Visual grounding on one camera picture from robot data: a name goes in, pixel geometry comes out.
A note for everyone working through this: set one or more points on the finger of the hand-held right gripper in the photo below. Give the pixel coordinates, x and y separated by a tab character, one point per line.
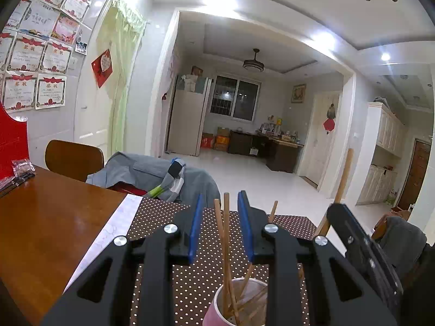
346	231
360	222

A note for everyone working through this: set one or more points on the grey jacket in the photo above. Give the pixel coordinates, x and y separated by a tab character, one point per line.
136	173

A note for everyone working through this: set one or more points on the red cardboard box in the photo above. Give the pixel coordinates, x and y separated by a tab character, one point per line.
208	141

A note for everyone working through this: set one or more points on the small dark picture frame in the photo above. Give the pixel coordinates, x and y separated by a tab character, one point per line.
196	71

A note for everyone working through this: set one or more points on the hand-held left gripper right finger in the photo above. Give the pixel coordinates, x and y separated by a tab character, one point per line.
245	227

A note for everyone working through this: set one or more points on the dark jacket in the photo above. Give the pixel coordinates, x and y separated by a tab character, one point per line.
404	244

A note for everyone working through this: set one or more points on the brown dotted table mat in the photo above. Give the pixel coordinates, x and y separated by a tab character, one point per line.
187	288

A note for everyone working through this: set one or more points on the white patterned sheet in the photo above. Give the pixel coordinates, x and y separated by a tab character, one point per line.
112	224

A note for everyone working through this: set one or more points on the red diamond wall decoration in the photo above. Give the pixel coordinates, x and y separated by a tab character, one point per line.
102	68

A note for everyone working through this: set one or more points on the brown cardboard box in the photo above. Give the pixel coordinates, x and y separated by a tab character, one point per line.
223	131

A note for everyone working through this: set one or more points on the pink cup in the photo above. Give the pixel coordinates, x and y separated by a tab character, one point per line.
212	315

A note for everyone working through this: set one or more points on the group of wall certificates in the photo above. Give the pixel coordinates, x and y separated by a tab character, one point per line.
54	54

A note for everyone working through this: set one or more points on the red hanging door decoration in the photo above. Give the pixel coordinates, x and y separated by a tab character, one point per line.
330	122

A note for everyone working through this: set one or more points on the orange cardboard box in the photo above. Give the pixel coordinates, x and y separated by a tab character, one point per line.
221	143

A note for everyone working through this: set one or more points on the group of wooden chopsticks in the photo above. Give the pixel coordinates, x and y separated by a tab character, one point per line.
226	244

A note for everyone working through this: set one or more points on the red gift bag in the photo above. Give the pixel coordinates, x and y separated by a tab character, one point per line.
13	149

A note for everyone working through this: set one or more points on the plaid scarf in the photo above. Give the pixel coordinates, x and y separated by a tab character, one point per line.
171	180

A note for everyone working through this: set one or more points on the clear snack packet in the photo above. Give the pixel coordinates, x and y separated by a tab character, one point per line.
24	169

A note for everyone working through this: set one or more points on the ceiling fan lamp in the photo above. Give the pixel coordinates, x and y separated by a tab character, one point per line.
253	65

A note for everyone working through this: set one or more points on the white tall cabinet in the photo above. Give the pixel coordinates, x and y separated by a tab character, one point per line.
384	142

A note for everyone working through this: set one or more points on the barred window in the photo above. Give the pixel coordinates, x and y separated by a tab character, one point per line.
236	98

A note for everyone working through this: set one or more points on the single wooden chopstick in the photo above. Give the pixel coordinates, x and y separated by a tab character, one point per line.
341	183

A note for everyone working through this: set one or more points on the brown wooden door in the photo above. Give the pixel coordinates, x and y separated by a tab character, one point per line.
416	173

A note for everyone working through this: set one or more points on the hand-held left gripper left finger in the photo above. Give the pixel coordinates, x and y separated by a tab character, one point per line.
195	231

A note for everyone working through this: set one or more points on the dark wooden desk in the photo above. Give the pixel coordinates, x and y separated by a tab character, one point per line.
282	156

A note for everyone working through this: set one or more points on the clutter of small desk items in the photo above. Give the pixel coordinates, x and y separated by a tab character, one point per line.
280	130

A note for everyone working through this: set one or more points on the small photo print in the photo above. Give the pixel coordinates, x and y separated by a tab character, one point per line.
81	47

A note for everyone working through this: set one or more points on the small framed wall picture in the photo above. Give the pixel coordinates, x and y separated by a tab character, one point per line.
298	93

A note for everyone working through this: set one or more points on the white door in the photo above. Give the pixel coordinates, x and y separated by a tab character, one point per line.
319	159
91	115

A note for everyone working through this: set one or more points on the wooden chair back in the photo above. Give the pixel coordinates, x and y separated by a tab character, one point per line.
74	159

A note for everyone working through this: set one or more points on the light green curtain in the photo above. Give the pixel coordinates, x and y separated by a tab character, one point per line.
119	74

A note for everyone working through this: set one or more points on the white refrigerator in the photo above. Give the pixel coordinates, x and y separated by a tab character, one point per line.
187	119

